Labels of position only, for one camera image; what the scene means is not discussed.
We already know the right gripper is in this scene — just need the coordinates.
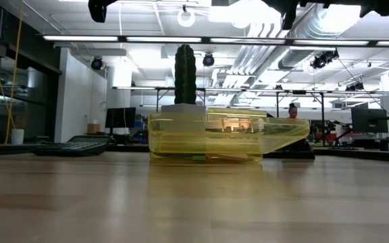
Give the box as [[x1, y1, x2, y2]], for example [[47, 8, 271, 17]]
[[263, 0, 364, 30]]

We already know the black ceiling spotlight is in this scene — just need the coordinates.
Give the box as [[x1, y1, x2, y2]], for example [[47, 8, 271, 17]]
[[90, 56, 104, 71], [202, 53, 215, 68]]

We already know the black spotlight cluster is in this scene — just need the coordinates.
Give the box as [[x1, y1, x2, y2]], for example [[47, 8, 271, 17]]
[[311, 49, 340, 70]]

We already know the person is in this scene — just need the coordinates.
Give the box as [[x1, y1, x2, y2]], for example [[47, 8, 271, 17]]
[[275, 103, 317, 153]]

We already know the green columnar cactus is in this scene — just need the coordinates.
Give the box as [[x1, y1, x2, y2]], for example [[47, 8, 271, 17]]
[[174, 43, 198, 105]]

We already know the black computer monitor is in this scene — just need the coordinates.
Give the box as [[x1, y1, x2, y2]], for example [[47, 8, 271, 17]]
[[351, 107, 389, 134], [105, 107, 137, 129]]

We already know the white plant pot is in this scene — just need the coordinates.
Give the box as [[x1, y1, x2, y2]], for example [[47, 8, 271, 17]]
[[160, 103, 207, 133]]

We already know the black calculator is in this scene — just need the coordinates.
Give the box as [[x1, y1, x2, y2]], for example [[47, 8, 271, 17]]
[[31, 134, 117, 157]]

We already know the yellow transparent plastic box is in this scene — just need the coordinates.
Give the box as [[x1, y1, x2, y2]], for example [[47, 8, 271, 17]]
[[147, 107, 311, 165]]

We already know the white cup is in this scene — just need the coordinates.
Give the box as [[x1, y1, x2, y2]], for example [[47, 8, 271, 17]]
[[10, 128, 25, 146]]

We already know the silver ventilation duct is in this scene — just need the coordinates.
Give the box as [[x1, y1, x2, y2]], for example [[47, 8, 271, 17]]
[[277, 20, 327, 71]]

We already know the white ring lamp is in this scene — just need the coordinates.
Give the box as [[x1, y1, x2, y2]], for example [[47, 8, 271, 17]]
[[176, 7, 197, 28]]

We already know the yellow extension cable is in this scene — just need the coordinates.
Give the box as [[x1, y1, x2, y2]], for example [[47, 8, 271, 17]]
[[0, 0, 25, 145]]

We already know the black aluminium table frame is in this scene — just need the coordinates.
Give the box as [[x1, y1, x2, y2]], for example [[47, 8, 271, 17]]
[[0, 143, 389, 165]]

